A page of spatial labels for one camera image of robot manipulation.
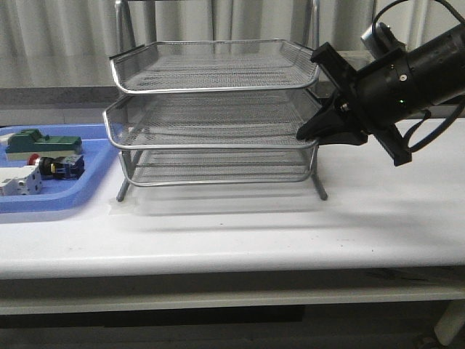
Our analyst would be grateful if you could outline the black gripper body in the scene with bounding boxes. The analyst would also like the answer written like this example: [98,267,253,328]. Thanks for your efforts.
[311,43,412,167]

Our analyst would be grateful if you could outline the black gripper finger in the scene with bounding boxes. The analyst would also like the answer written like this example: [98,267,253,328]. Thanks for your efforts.
[316,129,368,146]
[296,95,344,140]

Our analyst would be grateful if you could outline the silver mesh tray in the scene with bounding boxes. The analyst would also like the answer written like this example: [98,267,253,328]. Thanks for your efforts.
[110,39,319,95]
[103,89,320,150]
[119,146,318,187]

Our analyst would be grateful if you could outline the red emergency stop button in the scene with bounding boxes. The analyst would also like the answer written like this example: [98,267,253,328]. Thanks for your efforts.
[27,153,85,180]

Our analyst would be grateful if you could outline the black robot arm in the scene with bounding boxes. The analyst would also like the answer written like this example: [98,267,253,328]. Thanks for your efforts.
[296,24,464,166]

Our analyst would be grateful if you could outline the dark stone counter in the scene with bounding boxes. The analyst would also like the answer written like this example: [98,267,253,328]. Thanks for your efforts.
[0,49,465,121]

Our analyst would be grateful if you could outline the blue plastic tray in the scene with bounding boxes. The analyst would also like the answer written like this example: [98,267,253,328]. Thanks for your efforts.
[0,124,117,214]

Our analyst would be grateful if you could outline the green terminal block component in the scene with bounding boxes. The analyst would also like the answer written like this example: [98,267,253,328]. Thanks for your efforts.
[5,129,82,161]

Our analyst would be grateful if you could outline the white circuit breaker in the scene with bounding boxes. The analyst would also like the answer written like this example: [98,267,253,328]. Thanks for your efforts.
[1,165,42,196]

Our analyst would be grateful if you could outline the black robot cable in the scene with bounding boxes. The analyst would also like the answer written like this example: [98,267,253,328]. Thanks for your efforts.
[370,0,465,153]

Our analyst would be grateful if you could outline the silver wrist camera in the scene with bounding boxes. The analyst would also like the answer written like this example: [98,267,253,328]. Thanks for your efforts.
[360,23,405,60]

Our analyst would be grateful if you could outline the silver metal rack frame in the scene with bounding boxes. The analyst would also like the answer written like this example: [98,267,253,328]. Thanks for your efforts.
[114,0,330,203]

